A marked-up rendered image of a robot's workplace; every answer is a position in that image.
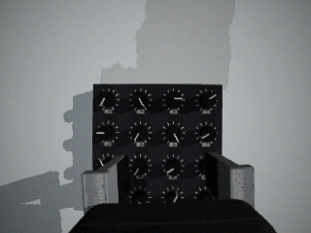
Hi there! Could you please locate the black knob box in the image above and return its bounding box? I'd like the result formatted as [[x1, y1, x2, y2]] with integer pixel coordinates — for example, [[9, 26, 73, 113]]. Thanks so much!
[[92, 83, 223, 203]]

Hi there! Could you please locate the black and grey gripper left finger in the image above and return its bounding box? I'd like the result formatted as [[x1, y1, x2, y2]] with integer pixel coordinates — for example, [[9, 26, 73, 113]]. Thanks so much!
[[82, 155, 130, 214]]

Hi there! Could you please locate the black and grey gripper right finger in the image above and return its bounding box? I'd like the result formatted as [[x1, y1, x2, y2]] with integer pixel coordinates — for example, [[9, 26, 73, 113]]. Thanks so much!
[[205, 152, 255, 208]]

